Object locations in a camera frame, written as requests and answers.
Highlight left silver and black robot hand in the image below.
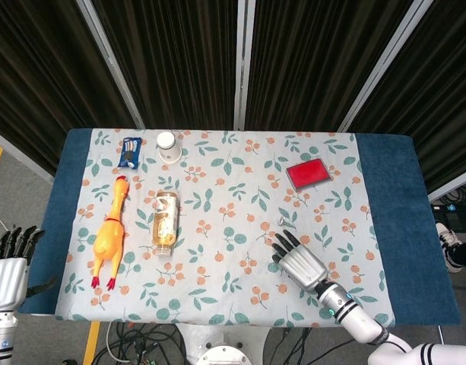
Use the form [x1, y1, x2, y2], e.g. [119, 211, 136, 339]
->
[0, 226, 59, 309]

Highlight black floor cable bundle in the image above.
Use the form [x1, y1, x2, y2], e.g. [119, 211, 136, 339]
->
[91, 322, 355, 365]

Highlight white and black shoe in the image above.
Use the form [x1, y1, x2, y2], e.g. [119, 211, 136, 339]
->
[435, 221, 464, 273]

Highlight red flat box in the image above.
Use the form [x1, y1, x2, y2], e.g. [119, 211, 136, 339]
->
[285, 160, 333, 192]

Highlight blue cookie packet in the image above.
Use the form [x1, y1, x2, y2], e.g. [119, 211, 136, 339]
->
[117, 137, 143, 170]

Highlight floral leaf and fruit tablecloth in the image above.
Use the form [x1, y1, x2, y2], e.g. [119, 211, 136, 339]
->
[54, 128, 395, 329]

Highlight blue table cover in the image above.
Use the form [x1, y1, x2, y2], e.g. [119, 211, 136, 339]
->
[17, 128, 462, 327]

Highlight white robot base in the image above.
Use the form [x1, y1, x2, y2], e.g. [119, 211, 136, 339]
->
[174, 322, 281, 365]

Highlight right silver and black robot hand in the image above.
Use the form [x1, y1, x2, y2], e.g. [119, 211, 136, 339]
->
[271, 229, 329, 293]

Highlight clear bottle of amber drink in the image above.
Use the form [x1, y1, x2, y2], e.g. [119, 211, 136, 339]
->
[151, 190, 180, 258]

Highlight yellow rubber chicken toy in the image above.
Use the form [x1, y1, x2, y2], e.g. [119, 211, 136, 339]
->
[90, 175, 132, 292]

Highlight black fabric partition panel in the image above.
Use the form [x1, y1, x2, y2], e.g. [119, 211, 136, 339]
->
[0, 0, 145, 184]
[238, 0, 433, 133]
[338, 0, 466, 201]
[75, 0, 249, 130]

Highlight white paper cup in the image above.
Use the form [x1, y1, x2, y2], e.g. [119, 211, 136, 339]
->
[157, 131, 183, 165]

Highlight white floor cable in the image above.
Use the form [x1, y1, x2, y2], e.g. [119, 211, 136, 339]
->
[104, 322, 122, 357]

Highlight black power strip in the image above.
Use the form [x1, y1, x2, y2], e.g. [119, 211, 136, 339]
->
[431, 202, 466, 214]

